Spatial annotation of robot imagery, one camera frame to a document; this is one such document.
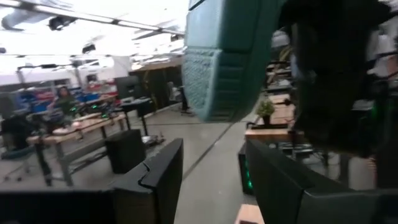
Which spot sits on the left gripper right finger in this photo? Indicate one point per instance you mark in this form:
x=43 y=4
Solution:
x=280 y=193

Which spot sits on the black standing desk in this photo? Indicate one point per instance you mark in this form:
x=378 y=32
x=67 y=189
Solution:
x=136 y=104

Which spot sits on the wooden table metal legs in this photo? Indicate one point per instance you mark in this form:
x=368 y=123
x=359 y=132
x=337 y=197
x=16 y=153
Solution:
x=77 y=126

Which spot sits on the green rubber slide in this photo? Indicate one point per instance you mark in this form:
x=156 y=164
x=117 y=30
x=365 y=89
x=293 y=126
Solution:
x=230 y=62

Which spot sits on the black computer green light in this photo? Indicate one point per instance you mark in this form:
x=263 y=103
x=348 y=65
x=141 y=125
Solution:
x=247 y=169

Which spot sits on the small potted plant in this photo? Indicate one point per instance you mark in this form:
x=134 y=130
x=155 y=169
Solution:
x=265 y=110

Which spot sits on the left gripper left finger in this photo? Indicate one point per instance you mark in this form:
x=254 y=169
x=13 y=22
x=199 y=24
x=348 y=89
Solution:
x=149 y=193

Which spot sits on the black floor cabinet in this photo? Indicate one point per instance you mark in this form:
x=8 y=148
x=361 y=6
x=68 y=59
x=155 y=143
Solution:
x=126 y=152

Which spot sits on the person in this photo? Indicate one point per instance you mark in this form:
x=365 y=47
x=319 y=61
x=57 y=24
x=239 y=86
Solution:
x=63 y=99
x=14 y=124

